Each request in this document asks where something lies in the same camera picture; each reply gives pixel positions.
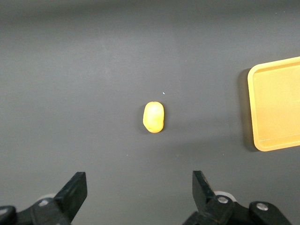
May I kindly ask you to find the yellow potato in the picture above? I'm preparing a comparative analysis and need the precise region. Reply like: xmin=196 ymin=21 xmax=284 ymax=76
xmin=142 ymin=101 xmax=165 ymax=134

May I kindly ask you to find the orange plastic tray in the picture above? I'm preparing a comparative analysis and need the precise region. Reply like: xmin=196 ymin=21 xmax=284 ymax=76
xmin=247 ymin=56 xmax=300 ymax=152

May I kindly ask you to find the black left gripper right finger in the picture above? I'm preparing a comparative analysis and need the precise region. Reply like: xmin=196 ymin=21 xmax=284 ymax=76
xmin=182 ymin=170 xmax=293 ymax=225

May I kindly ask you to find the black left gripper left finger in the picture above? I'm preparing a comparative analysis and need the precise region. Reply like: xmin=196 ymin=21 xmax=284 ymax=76
xmin=0 ymin=172 xmax=88 ymax=225

